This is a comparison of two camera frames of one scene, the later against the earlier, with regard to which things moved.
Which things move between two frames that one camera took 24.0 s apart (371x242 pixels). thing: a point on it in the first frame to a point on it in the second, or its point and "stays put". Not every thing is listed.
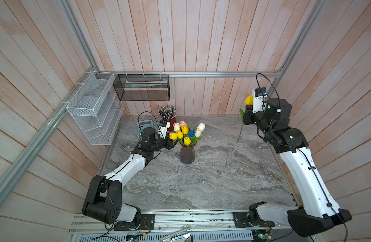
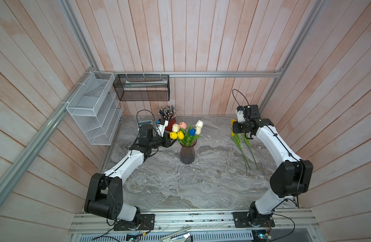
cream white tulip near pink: (176, 127) stays put
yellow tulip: (179, 134) stays put
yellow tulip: (187, 141) to (237, 140)
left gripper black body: (167, 143) stays put
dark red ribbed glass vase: (187, 153) stays put
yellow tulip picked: (249, 101) to (248, 145)
